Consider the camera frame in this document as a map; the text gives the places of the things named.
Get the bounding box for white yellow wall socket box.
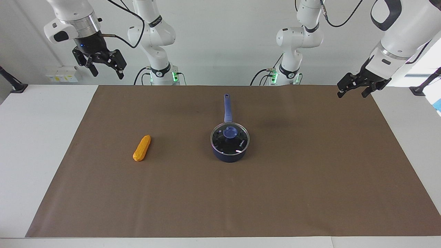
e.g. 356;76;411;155
45;66;79;83

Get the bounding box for black base cable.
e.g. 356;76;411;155
250;55;285;86
134;67;152;85

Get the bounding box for black clamp stand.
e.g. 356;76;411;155
0;65;29;93
409;67;441;96

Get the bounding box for yellow corn cob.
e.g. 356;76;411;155
133;135;151;162

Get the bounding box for dark blue saucepan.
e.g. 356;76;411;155
210;94;250;163

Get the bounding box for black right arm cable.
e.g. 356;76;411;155
100;0;145;49

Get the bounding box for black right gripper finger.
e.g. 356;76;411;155
103;50;127;80
72;48;99;77

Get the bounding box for glass lid with blue knob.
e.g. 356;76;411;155
211;122;250;155

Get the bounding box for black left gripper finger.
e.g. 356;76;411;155
337;73;362;99
361;81;383;98

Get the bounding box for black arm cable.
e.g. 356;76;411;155
100;0;145;49
319;0;364;28

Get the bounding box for brown table mat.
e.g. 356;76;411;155
25;85;441;238

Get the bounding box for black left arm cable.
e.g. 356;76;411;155
319;0;364;28

